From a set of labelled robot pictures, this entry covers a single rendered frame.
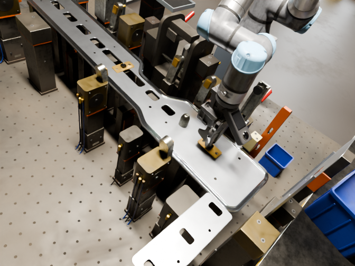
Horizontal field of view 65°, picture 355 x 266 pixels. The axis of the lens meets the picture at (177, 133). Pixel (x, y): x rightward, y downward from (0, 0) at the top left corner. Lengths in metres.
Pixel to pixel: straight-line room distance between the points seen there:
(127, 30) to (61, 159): 0.59
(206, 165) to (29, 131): 0.76
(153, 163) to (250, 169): 0.33
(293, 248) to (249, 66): 0.49
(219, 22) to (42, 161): 0.82
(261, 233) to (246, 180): 0.20
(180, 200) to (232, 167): 0.21
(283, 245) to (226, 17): 0.62
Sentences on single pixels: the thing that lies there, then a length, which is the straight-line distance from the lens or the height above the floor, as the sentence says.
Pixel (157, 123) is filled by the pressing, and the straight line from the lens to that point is 0.94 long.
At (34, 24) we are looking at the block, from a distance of 1.26.
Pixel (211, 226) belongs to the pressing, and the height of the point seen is 1.00.
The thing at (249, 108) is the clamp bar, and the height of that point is 1.12.
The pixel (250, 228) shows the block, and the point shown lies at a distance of 0.77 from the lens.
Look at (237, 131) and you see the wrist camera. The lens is 0.78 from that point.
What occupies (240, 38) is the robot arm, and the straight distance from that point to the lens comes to 0.78.
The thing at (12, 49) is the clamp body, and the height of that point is 0.78.
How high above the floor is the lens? 1.70
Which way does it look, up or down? 48 degrees down
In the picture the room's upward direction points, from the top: 21 degrees clockwise
